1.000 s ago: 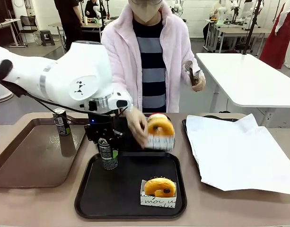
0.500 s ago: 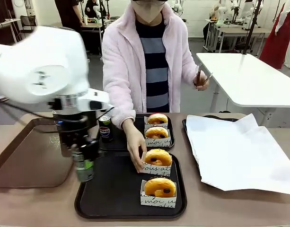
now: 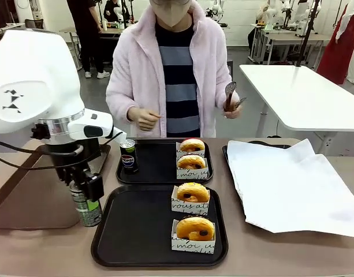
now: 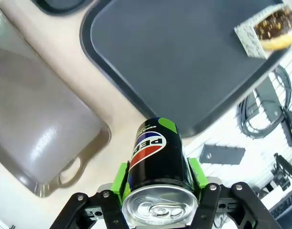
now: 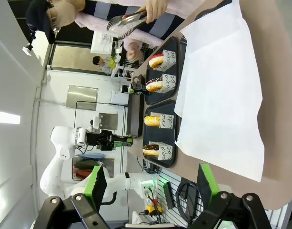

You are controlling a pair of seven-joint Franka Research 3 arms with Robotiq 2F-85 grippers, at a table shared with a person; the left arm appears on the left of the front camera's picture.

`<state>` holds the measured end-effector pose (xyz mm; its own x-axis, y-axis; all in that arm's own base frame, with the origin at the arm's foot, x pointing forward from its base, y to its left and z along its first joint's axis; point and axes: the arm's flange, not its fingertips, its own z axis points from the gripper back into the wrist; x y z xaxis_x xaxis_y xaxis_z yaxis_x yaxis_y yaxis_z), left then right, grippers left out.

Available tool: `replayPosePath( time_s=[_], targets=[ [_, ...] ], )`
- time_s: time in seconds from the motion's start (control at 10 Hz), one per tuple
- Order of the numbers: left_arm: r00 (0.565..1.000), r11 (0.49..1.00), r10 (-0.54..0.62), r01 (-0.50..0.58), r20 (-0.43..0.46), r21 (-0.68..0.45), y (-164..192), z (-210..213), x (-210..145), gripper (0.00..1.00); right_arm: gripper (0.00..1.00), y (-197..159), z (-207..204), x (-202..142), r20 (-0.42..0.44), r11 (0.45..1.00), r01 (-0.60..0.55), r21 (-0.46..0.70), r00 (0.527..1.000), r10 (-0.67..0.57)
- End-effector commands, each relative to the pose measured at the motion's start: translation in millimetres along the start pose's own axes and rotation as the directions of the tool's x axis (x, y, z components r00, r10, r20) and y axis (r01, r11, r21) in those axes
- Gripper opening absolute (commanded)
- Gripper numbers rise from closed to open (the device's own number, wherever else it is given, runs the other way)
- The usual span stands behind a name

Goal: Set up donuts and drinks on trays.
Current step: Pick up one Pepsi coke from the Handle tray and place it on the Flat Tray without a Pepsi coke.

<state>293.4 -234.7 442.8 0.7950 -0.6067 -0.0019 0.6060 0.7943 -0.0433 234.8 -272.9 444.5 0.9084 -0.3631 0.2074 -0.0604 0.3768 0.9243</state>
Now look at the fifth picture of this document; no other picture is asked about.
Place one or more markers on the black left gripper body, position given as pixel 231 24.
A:
pixel 100 140

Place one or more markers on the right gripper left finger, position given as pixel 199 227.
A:
pixel 98 186

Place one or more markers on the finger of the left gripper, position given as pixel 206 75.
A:
pixel 123 142

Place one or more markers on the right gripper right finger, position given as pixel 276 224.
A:
pixel 206 183

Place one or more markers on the silver metal tongs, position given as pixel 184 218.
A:
pixel 122 23

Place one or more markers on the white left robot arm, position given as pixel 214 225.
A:
pixel 57 167

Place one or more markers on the person's right forearm pink sleeve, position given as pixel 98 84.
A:
pixel 145 38

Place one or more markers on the person's left forearm pink sleeve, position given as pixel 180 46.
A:
pixel 181 7

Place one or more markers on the person's right hand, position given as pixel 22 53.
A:
pixel 134 52

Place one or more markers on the person's left hand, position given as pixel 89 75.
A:
pixel 156 9

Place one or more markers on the brown plastic serving tray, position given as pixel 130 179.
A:
pixel 135 117

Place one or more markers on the chocolate glazed donut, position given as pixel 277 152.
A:
pixel 151 150

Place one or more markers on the dark blue-grey tray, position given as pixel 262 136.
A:
pixel 157 136
pixel 160 97

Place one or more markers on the yellow frosted donut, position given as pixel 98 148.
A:
pixel 152 121

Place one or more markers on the black power adapter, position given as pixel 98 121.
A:
pixel 169 195

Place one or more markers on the script-printed paper sheet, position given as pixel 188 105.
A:
pixel 166 151
pixel 170 58
pixel 170 83
pixel 167 120

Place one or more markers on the yellow emergency stop box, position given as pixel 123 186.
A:
pixel 151 209

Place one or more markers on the chocolate sprinkle donut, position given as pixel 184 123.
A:
pixel 154 85

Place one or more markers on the background person dark hair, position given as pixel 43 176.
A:
pixel 103 65

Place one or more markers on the pink frosted donut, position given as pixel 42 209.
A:
pixel 156 61

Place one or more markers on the large white paper sheet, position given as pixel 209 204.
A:
pixel 219 95

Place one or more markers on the ceiling light panel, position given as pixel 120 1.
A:
pixel 6 117

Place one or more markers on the white printed poster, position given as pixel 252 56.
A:
pixel 101 41

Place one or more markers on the person in pink cardigan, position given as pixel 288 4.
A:
pixel 98 22

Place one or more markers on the small steel wall plate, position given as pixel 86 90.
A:
pixel 108 121

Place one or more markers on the large steel wall plate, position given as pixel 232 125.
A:
pixel 81 97

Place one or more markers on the camera on black stand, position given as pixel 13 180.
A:
pixel 31 35

